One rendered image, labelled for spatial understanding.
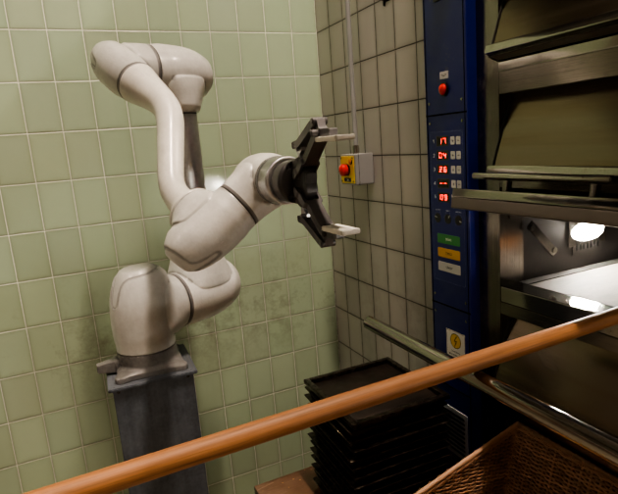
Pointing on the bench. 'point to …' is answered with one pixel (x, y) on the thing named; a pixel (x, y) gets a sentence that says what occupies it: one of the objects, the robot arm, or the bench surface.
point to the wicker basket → (525, 469)
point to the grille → (458, 430)
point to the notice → (455, 343)
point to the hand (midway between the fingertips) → (344, 184)
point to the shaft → (327, 409)
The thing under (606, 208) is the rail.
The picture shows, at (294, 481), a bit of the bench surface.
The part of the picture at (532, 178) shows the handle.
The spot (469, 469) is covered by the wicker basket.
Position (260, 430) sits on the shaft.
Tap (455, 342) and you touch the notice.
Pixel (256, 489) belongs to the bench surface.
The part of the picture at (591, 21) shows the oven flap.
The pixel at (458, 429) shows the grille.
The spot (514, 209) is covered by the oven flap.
